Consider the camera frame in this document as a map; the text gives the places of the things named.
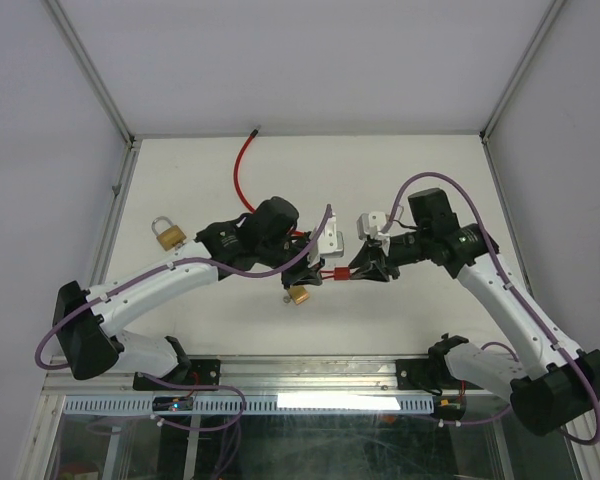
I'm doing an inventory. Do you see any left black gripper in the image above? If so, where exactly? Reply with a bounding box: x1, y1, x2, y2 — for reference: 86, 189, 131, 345
259, 232, 326, 291

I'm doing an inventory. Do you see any red thin-cable padlock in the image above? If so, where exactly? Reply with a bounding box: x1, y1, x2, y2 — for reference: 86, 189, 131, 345
320, 267, 351, 281

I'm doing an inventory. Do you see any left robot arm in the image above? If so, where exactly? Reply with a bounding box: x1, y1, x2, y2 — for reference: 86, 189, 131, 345
51, 196, 335, 389

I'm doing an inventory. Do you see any open brass padlock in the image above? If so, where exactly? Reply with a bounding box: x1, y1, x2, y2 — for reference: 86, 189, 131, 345
283, 286, 310, 305

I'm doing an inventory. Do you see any closed brass padlock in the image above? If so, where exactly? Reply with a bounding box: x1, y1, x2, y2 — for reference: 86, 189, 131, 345
151, 216, 188, 251

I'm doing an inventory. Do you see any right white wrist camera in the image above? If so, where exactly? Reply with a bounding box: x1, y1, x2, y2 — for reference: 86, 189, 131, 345
356, 211, 389, 241

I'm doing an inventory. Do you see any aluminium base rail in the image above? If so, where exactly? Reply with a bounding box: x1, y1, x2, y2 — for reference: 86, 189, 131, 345
42, 355, 428, 395

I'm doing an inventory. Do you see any thick red cable lock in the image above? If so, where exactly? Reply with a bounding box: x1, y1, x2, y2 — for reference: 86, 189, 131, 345
232, 126, 260, 213

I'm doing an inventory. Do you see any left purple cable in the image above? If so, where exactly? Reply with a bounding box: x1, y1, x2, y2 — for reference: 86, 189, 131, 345
34, 203, 334, 370

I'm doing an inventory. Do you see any purple cable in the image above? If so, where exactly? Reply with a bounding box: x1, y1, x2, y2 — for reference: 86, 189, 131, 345
382, 172, 600, 446
34, 203, 334, 370

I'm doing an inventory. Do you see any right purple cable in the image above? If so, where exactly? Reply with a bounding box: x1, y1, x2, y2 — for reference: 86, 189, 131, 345
382, 172, 600, 446

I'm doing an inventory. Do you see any white slotted cable duct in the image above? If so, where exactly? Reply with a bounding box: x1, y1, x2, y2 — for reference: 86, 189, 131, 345
64, 393, 434, 416

